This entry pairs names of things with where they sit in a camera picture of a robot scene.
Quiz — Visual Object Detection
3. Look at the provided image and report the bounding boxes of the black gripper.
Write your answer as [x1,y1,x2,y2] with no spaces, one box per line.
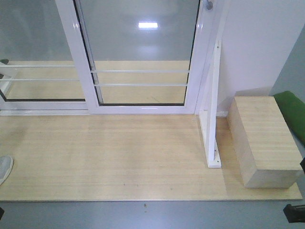
[283,204,305,223]

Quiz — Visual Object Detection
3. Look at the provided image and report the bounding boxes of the white sliding glass door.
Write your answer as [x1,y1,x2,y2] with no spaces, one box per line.
[59,0,201,114]

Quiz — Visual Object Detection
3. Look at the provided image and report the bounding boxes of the grey metal door handle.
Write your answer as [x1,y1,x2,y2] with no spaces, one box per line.
[205,0,214,10]

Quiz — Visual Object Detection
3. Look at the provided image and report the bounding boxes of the light wooden block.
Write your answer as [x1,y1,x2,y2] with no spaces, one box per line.
[227,96,303,188]

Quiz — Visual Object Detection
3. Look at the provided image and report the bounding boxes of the white triangular support brace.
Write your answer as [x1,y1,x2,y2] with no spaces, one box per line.
[199,40,222,168]

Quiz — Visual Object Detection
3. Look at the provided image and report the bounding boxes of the wooden platform base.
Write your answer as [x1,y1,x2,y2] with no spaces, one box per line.
[0,111,302,202]

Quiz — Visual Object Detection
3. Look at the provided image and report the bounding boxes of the white fixed glass panel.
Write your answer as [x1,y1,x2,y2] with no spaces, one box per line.
[0,0,87,110]

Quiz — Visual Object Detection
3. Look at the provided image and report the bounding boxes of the grey sneaker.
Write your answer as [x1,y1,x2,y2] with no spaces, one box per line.
[0,155,13,184]

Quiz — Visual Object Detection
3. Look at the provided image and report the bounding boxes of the white door frame post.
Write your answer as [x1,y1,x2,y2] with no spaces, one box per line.
[192,0,231,115]

